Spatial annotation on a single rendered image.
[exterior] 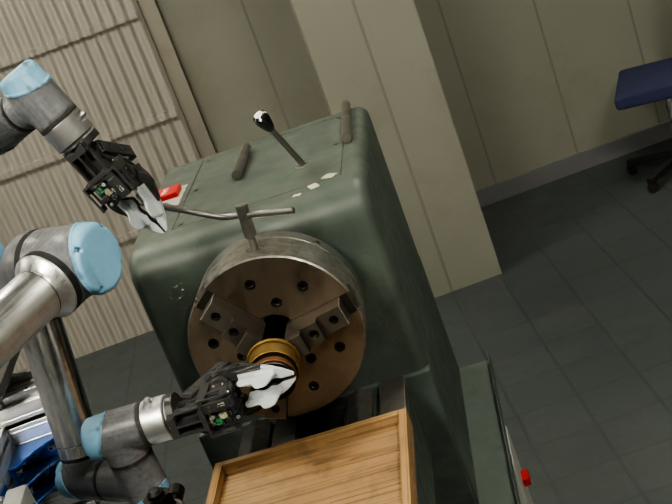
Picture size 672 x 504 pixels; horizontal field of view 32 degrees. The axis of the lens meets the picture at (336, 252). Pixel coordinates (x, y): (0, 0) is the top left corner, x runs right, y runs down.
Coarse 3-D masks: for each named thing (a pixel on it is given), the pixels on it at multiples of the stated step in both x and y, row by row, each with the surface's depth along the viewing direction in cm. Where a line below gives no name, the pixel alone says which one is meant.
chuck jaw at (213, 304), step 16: (208, 304) 201; (224, 304) 202; (208, 320) 201; (224, 320) 201; (240, 320) 200; (256, 320) 204; (224, 336) 200; (240, 336) 200; (256, 336) 198; (240, 352) 198
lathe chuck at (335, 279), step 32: (224, 256) 209; (256, 256) 201; (288, 256) 201; (320, 256) 205; (224, 288) 203; (256, 288) 203; (288, 288) 203; (320, 288) 202; (352, 288) 206; (192, 320) 205; (352, 320) 204; (192, 352) 208; (224, 352) 208; (320, 352) 207; (352, 352) 207; (320, 384) 209; (288, 416) 212
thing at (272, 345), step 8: (256, 344) 196; (264, 344) 196; (272, 344) 195; (280, 344) 196; (288, 344) 196; (248, 352) 197; (256, 352) 195; (264, 352) 194; (272, 352) 193; (280, 352) 194; (288, 352) 195; (296, 352) 197; (248, 360) 197; (256, 360) 194; (264, 360) 192; (272, 360) 192; (280, 360) 192; (288, 360) 194; (296, 360) 195; (288, 368) 192; (296, 368) 195; (296, 376) 193; (288, 392) 194
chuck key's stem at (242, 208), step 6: (240, 204) 202; (246, 204) 202; (240, 210) 201; (246, 210) 202; (240, 216) 202; (246, 216) 202; (240, 222) 202; (246, 222) 202; (252, 222) 203; (246, 228) 202; (252, 228) 203; (246, 234) 203; (252, 234) 203; (252, 240) 204; (252, 246) 204
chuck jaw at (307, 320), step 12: (336, 300) 202; (348, 300) 203; (312, 312) 203; (324, 312) 200; (336, 312) 200; (348, 312) 204; (288, 324) 204; (300, 324) 201; (312, 324) 198; (324, 324) 200; (336, 324) 200; (288, 336) 199; (300, 336) 197; (312, 336) 199; (324, 336) 199; (300, 348) 198
